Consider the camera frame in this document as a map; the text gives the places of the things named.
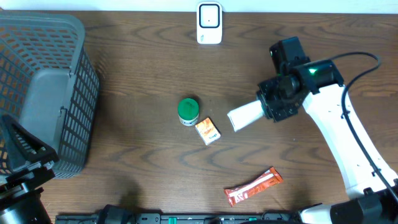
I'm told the white barcode scanner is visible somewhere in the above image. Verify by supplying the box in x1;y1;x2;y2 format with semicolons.
197;1;223;45

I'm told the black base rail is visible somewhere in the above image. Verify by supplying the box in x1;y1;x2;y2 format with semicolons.
55;213;299;224

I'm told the orange tissue pack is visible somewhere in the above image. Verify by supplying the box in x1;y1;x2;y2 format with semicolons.
195;118;221;146

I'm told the white green medicine box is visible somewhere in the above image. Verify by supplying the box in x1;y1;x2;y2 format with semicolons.
227;100;265;132

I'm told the green lid jar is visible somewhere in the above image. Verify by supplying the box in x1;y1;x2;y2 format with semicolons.
177;98;200;126

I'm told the grey plastic basket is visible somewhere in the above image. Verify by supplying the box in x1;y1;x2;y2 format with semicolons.
1;11;100;179

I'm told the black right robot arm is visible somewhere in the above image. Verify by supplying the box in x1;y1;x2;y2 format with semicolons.
257;37;397;223

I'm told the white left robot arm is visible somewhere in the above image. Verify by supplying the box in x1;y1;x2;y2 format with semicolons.
1;114;59;223

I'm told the red snack bar wrapper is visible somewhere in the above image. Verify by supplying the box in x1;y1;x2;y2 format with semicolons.
224;167;284;207

